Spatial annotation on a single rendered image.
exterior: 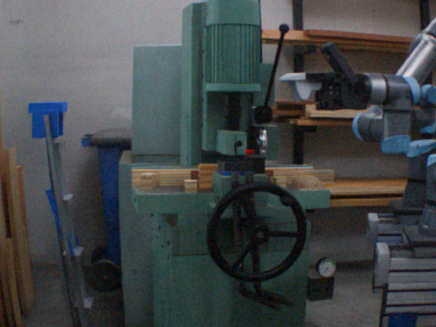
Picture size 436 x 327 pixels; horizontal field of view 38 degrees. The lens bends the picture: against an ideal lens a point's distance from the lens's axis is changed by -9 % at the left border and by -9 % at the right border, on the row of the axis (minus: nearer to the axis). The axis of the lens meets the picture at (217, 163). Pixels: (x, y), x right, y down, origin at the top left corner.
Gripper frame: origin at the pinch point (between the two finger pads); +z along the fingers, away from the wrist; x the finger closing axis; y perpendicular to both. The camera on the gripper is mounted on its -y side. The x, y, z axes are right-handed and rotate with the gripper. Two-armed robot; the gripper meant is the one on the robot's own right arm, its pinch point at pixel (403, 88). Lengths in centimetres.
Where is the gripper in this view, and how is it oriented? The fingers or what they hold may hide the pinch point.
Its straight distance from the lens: 296.1
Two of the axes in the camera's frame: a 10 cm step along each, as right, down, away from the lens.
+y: 1.3, 9.9, 1.2
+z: -0.9, -1.0, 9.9
